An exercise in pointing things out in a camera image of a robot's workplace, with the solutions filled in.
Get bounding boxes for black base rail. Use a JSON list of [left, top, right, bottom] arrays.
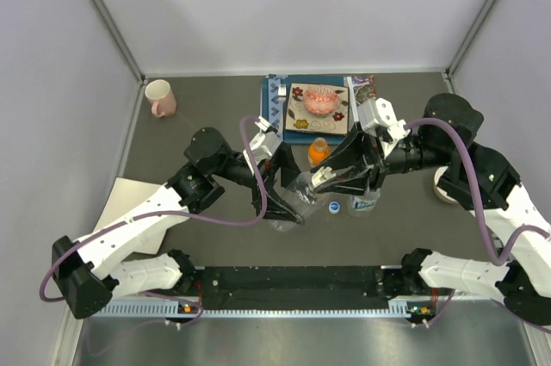
[[195, 266, 408, 311]]

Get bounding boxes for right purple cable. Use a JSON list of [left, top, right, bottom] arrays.
[[404, 118, 551, 268]]

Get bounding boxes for square floral plate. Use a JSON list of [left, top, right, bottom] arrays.
[[285, 83, 350, 136]]

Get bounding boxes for clear glass bottle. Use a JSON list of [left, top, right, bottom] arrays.
[[269, 171, 329, 233]]

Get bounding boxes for white notebook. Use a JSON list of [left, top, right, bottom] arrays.
[[93, 177, 160, 233]]

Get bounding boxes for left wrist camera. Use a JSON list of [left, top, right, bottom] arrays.
[[249, 116, 282, 165]]

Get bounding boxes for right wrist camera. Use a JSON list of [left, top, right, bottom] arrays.
[[357, 98, 410, 144]]

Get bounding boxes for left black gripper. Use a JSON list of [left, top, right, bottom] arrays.
[[211, 141, 317, 222]]

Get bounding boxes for pink mug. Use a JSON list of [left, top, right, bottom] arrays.
[[145, 79, 177, 118]]

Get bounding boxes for white paper cup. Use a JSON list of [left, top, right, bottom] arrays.
[[433, 166, 458, 205]]

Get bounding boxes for orange juice bottle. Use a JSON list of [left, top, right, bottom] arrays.
[[307, 137, 331, 167]]

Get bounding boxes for silver fork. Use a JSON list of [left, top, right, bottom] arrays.
[[277, 84, 287, 110]]

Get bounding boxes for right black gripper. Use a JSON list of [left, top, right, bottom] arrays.
[[312, 122, 455, 195]]

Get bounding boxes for red patterned bowl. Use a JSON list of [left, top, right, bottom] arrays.
[[302, 84, 340, 116]]

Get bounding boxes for blue cap water bottle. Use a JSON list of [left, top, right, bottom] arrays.
[[348, 190, 381, 217]]

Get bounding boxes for cream ridged bottle cap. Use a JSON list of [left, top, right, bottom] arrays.
[[311, 167, 336, 189]]

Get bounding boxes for blue patterned placemat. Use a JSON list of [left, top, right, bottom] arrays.
[[261, 74, 354, 146]]

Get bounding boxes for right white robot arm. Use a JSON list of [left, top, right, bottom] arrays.
[[312, 94, 550, 332]]

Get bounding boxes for blue white bottle cap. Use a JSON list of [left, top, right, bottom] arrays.
[[328, 201, 341, 214]]

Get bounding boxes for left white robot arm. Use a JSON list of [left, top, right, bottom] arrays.
[[49, 125, 303, 319]]

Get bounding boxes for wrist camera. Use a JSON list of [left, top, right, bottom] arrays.
[[249, 116, 282, 165], [357, 98, 410, 144]]

